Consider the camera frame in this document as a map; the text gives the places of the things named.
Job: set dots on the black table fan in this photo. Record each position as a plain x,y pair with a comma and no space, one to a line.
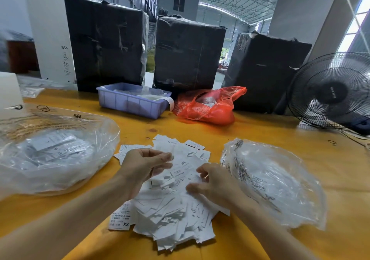
332,90

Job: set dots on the blue plastic bin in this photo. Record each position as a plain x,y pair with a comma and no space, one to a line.
126,101

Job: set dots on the large clear bag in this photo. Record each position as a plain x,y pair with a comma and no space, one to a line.
56,153

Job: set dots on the person's left hand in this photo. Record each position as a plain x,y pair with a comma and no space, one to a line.
139,167

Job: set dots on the person's right forearm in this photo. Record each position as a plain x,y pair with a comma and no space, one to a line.
274,236

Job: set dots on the person's left forearm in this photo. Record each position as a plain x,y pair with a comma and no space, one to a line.
58,228

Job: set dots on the white foam box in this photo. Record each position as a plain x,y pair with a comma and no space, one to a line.
9,94

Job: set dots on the pile of white labels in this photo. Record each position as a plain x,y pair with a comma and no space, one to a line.
170,210

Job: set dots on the large black wrapped bale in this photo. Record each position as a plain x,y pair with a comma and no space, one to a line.
188,54
267,73
105,42

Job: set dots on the white pillar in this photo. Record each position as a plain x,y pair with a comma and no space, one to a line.
49,31

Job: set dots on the person's right hand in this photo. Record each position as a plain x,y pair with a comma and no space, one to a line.
218,184

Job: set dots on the red plastic bag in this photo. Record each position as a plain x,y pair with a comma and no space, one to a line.
209,106

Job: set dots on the clear plastic bag black print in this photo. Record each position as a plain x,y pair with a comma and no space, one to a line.
283,182

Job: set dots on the grey cabin with window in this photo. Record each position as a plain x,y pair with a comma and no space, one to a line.
178,2

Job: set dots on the brown wooden cabinet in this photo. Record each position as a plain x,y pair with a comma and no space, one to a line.
23,57

